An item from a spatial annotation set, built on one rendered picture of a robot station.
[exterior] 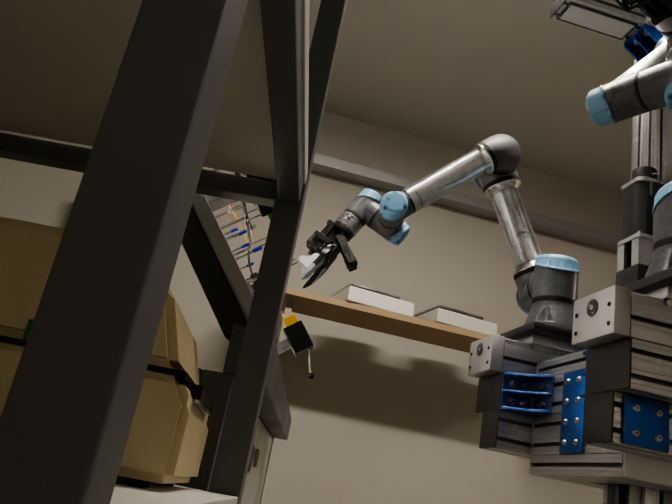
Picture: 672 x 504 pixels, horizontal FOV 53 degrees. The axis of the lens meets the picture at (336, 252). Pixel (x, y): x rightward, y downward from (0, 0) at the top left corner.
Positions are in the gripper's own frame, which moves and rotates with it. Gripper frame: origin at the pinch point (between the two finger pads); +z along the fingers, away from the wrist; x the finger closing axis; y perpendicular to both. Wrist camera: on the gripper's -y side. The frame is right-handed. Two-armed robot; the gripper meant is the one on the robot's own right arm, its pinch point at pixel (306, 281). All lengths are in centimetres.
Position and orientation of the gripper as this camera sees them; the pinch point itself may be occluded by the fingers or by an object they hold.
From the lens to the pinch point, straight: 192.5
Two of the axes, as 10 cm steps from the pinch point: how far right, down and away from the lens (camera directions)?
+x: -0.3, -4.7, -8.8
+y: -7.9, -5.3, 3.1
